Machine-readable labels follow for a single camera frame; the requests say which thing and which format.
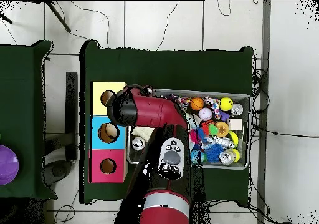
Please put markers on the plain wooden cube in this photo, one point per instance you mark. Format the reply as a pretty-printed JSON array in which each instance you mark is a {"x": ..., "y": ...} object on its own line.
[{"x": 235, "y": 124}]

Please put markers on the black tripod leg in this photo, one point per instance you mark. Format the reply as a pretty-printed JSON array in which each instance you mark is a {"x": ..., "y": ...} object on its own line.
[
  {"x": 5, "y": 18},
  {"x": 58, "y": 15}
]

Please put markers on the blue spiky rubber ball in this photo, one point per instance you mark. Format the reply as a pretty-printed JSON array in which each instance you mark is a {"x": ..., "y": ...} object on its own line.
[{"x": 214, "y": 152}]

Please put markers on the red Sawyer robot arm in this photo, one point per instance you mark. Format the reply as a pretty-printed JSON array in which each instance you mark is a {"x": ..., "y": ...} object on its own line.
[{"x": 149, "y": 111}]

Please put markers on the cream waffle cloth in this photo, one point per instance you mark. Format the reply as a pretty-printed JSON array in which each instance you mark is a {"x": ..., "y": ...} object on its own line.
[{"x": 143, "y": 131}]

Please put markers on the yellow smiley ball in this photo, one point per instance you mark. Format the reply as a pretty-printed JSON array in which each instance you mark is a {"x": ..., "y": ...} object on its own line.
[{"x": 226, "y": 104}]

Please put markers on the wooden box with three holes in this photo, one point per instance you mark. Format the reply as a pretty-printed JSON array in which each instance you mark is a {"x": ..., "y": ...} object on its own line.
[{"x": 117, "y": 156}]

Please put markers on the small white baseball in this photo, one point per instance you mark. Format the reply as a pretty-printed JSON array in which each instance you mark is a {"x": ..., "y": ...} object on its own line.
[{"x": 205, "y": 114}]

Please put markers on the purple bowl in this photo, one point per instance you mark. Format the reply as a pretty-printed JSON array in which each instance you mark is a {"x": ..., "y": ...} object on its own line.
[{"x": 7, "y": 164}]

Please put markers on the dark green side table cloth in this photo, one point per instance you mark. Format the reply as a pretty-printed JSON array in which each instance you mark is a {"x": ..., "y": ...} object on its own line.
[{"x": 22, "y": 96}]

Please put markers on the small orange basketball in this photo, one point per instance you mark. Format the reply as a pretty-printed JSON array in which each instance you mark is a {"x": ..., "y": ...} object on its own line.
[{"x": 197, "y": 103}]

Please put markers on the grey stand foot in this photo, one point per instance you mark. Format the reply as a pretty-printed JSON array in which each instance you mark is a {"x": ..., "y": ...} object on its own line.
[{"x": 57, "y": 170}]

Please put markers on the blue green globe ball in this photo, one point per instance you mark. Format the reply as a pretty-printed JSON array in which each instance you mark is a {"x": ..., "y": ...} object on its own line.
[{"x": 198, "y": 157}]

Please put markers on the toy hamburger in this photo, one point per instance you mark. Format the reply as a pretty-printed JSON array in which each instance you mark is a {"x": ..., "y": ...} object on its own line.
[{"x": 221, "y": 129}]

